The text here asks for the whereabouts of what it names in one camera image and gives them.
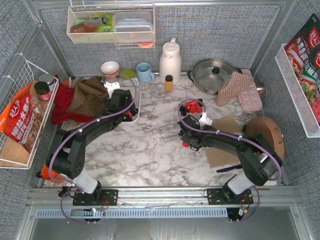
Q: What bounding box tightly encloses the brown cardboard square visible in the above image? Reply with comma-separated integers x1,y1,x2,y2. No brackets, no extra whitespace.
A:
212,116,242,134

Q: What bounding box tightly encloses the pink striped cloth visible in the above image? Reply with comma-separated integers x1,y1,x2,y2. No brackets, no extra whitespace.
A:
216,71,254,107

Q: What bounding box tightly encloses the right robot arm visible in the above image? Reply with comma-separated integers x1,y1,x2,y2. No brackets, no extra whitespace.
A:
177,115,283,201

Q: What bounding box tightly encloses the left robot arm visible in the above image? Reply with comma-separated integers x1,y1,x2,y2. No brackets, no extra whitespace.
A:
46,87,141,195

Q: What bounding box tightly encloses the white rectangular storage basket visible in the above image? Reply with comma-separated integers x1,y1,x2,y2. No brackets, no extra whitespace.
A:
119,89,141,127

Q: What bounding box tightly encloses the red coffee capsule cluster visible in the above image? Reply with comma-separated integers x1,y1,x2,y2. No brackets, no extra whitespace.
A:
185,100,203,114

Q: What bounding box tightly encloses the white mesh basket right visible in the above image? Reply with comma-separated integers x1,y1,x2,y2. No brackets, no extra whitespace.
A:
274,43,320,139

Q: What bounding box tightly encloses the green lidded white cup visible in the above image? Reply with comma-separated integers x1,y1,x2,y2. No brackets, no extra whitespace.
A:
121,69,139,87

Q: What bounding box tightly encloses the brown cardboard sheet right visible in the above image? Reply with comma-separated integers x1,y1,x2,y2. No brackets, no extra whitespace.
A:
205,148,240,168

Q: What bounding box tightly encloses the brown cloth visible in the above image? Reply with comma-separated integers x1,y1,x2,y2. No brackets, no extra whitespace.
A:
66,76,109,117

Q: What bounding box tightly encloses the white orange striped bowl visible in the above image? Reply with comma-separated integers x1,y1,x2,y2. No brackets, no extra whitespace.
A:
100,61,120,77

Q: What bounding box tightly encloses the blue mug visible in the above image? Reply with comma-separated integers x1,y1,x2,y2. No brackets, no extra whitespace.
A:
136,62,155,83

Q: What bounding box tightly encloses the orange spice bottle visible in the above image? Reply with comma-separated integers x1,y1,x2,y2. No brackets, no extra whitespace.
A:
164,75,173,92

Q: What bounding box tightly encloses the red cloth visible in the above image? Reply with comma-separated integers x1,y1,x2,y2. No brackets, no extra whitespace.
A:
51,83,96,125

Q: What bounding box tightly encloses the pink yellow sponge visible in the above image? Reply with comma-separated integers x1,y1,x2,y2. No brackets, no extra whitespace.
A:
137,41,154,49

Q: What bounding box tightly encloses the white thermos jug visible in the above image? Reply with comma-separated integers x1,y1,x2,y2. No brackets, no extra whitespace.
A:
159,37,182,86

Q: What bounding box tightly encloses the round wooden board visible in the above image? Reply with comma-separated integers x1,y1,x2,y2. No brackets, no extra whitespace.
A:
245,116,285,161

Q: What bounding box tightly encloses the steel pot with glass lid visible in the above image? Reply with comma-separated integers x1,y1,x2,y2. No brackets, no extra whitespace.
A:
187,58,243,95

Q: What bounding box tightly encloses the pink egg tray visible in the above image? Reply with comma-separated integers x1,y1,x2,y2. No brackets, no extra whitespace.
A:
237,81,263,112

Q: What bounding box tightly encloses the green labelled packet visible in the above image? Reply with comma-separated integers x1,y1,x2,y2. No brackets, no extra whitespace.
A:
90,13,115,33

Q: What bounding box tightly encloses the silver lid glass jar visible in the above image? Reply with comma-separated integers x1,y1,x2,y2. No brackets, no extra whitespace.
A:
39,73,56,92

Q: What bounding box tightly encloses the clear plastic container stack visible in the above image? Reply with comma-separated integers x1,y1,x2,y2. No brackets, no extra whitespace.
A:
113,11,154,43

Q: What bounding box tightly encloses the dark lid glass jar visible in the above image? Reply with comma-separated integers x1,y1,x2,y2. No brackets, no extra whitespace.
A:
34,81,52,101

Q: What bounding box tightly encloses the orange liquid bottle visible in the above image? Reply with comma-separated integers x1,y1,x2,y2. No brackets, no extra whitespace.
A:
70,19,102,33

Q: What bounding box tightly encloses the steel cup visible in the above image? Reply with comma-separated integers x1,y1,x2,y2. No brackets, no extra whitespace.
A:
255,81,267,98

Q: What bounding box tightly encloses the orange snack bag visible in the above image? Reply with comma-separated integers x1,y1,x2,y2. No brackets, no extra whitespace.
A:
0,84,42,153

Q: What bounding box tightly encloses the orange cup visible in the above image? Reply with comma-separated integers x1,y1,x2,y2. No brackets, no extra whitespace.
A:
35,165,64,184

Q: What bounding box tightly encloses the red seasoning packet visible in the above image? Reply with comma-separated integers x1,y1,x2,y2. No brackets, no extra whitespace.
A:
284,13,320,122

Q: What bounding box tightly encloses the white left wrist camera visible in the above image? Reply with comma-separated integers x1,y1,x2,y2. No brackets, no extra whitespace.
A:
103,81,121,98

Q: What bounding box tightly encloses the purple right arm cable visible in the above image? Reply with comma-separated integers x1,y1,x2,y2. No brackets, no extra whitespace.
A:
177,98,283,223

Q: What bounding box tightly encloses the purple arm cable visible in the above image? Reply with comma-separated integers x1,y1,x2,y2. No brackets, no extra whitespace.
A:
48,73,141,225
177,98,283,223

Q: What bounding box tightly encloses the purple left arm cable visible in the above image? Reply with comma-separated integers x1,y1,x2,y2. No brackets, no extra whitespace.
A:
48,73,141,225

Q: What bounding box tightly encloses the purple spatula handle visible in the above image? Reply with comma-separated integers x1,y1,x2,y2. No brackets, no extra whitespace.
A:
216,164,242,173

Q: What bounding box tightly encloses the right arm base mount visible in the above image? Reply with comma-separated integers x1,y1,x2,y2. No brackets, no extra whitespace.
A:
203,186,254,205

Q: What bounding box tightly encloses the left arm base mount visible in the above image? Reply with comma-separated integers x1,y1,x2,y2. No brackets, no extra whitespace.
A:
72,189,119,207

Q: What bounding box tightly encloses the white wire basket left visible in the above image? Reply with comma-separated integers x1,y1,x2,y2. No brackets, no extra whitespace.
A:
0,59,59,169

